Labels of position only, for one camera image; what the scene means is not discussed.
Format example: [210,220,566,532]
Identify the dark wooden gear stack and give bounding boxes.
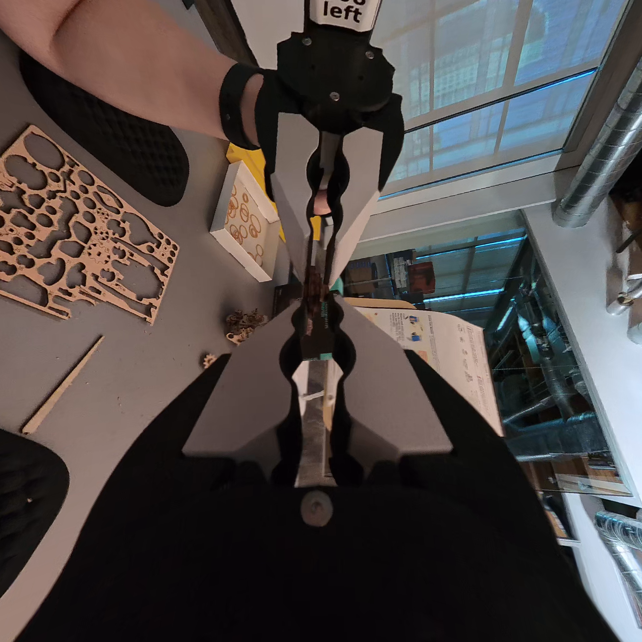
[306,268,329,322]

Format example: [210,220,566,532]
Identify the silver insulated pipes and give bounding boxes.
[607,271,642,344]

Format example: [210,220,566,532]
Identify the printed instruction sheet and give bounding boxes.
[346,297,504,437]

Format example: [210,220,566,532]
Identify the black model kit box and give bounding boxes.
[273,281,347,361]

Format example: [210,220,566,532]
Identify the silver spiral air duct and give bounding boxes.
[594,509,642,603]
[553,65,642,229]

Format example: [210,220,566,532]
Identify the brown cardboard board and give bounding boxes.
[345,296,417,310]

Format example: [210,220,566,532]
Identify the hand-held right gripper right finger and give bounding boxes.
[328,295,453,461]

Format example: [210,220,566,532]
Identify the small wooden model assembly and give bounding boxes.
[224,309,269,346]

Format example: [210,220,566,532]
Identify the laser-cut wooden parts sheet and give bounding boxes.
[0,124,180,326]

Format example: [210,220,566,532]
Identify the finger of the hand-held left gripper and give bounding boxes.
[321,128,381,297]
[276,112,322,297]

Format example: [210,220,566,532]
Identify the yellow plastic bin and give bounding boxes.
[226,142,266,177]

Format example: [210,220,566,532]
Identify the thin wooden stick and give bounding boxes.
[21,335,105,435]

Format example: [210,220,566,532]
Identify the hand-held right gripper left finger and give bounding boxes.
[182,299,308,462]

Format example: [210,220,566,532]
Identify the person's left forearm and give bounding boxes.
[0,0,236,141]

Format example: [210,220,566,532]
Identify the large window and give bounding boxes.
[373,0,633,201]

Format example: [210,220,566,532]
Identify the white box with rings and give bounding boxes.
[210,160,282,283]

